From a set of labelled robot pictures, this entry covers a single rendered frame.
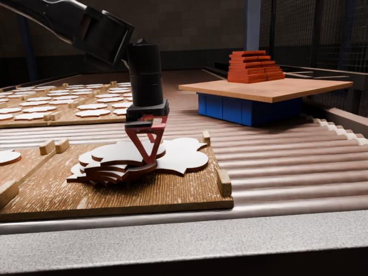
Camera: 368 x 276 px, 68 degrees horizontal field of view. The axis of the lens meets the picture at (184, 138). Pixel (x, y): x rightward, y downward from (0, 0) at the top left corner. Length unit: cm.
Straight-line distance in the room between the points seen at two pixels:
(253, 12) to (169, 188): 200
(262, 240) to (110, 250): 22
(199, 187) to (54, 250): 25
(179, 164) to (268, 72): 83
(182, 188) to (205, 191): 4
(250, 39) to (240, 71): 114
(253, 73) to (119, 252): 98
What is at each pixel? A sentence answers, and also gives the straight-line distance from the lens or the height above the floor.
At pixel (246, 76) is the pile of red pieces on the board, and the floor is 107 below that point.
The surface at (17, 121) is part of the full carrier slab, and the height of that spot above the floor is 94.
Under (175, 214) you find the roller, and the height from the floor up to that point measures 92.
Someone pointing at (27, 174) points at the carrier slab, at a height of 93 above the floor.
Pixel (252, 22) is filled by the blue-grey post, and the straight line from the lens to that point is 237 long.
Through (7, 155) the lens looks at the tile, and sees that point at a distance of 82.
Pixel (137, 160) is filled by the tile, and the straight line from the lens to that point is 49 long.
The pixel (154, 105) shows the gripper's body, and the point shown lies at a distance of 49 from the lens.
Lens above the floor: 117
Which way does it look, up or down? 17 degrees down
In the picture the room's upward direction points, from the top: 2 degrees counter-clockwise
